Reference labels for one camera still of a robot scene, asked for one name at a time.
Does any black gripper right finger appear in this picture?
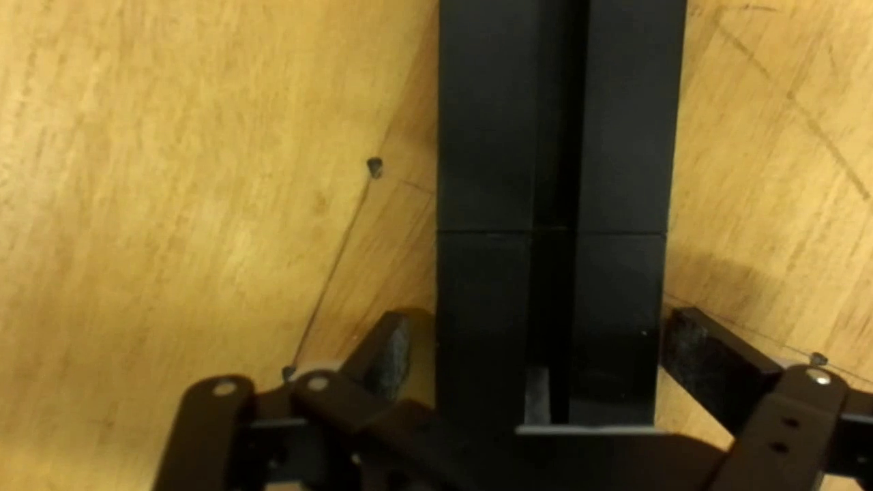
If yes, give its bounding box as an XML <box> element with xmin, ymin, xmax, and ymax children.
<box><xmin>663</xmin><ymin>307</ymin><xmax>782</xmax><ymax>432</ymax></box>

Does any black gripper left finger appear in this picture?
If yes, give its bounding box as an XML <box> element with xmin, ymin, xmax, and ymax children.
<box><xmin>342</xmin><ymin>307</ymin><xmax>436</xmax><ymax>404</ymax></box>

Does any black rail piece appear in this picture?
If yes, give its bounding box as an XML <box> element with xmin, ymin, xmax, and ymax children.
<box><xmin>440</xmin><ymin>0</ymin><xmax>688</xmax><ymax>235</ymax></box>
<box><xmin>436</xmin><ymin>231</ymin><xmax>663</xmax><ymax>432</ymax></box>

